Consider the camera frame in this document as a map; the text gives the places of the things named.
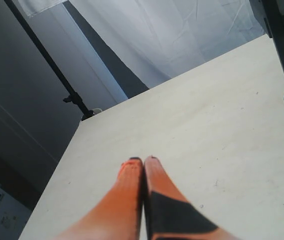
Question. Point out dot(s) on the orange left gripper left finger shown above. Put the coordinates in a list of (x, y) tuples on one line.
[(117, 215)]

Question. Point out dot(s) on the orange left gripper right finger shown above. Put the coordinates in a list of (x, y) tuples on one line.
[(168, 213)]

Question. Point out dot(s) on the black light stand pole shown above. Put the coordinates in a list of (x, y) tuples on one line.
[(73, 97)]

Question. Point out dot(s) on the white box with labels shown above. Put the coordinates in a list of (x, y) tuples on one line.
[(13, 217)]

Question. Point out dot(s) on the white backdrop curtain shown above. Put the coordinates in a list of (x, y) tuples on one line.
[(112, 50)]

